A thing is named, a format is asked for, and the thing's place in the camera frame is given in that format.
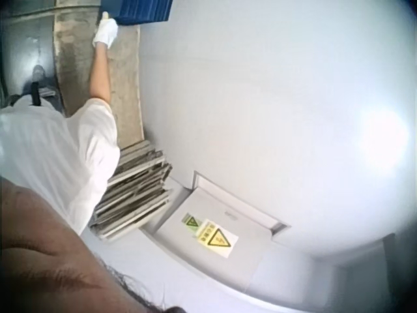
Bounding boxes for person's right hand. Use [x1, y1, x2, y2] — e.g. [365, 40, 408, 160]
[92, 12, 119, 50]

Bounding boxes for blue plastic crate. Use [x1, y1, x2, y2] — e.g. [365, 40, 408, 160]
[99, 0, 173, 26]

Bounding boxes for grey concrete ledge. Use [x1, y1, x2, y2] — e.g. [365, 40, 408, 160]
[53, 6, 146, 148]

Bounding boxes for person's legs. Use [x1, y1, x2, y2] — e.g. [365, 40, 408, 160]
[8, 64, 58, 107]

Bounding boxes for stack of grey flat panels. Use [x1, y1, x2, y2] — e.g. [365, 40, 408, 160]
[90, 139, 173, 242]

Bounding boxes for green triangle warning sticker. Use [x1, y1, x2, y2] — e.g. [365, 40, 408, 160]
[180, 213, 201, 233]

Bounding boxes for white electrical cabinet door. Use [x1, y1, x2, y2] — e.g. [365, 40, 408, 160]
[139, 170, 293, 261]

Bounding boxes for yellow triangle warning sticker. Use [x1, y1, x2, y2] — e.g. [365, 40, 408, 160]
[196, 219, 239, 259]

